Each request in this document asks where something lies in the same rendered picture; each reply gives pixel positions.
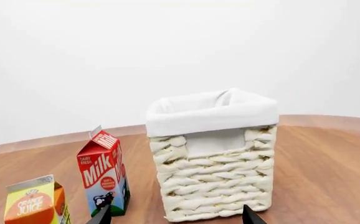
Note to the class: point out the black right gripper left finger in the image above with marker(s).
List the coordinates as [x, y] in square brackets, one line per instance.
[101, 217]

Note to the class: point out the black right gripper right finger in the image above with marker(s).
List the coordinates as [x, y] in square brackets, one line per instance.
[251, 217]

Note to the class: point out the white woven basket with liner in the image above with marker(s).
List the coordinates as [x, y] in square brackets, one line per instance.
[214, 163]

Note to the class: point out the red milk carton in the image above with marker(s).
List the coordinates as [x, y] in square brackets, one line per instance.
[102, 172]

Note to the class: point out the orange juice carton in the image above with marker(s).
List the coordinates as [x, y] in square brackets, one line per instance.
[36, 203]

